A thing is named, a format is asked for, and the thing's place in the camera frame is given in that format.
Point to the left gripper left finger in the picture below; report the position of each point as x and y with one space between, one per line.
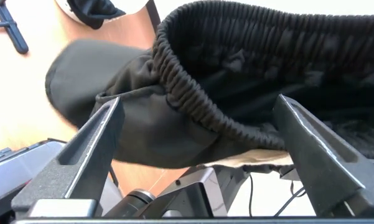
81 168

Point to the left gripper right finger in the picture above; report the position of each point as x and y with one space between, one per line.
326 174

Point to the black garment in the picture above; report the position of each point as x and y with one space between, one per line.
236 77
93 12

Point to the black clothes rack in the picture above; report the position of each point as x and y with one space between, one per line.
14 34

